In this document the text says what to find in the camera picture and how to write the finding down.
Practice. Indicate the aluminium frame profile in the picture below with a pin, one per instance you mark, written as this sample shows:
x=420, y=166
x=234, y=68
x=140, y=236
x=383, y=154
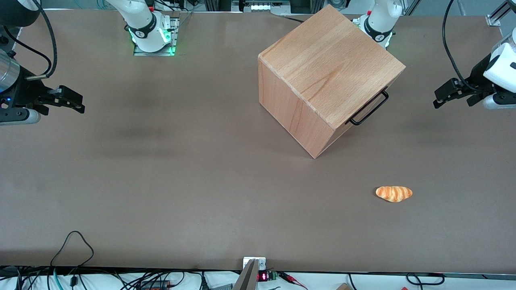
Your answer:
x=494, y=19

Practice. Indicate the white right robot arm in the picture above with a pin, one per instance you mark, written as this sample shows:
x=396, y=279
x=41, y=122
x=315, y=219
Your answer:
x=141, y=24

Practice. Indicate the light wooden drawer cabinet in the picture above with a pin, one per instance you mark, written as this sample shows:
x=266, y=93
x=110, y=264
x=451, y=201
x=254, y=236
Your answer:
x=330, y=60

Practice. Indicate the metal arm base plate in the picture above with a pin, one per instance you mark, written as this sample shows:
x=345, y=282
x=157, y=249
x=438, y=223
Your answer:
x=176, y=32

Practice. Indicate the brown cardboard piece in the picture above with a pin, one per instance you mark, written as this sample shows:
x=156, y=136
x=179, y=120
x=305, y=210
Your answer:
x=343, y=287

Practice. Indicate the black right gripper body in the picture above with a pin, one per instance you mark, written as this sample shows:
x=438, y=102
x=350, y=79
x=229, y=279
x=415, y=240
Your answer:
x=27, y=89

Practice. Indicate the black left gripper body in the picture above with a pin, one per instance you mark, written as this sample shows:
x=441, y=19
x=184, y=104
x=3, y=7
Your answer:
x=477, y=77

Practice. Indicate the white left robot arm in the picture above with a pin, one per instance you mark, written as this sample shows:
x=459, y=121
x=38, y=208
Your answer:
x=381, y=20

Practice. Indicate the orange toy bread roll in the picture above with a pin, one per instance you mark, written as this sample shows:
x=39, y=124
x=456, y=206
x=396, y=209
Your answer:
x=394, y=193

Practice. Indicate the black box with white lights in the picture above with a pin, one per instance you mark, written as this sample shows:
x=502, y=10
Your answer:
x=262, y=7

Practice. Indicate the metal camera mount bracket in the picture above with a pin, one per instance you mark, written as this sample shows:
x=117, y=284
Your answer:
x=250, y=276

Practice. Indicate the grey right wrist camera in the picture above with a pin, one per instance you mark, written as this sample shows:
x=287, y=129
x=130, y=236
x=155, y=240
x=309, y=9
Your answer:
x=20, y=117

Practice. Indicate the red digit display module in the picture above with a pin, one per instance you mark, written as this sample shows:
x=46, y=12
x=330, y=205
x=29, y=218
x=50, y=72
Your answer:
x=263, y=276

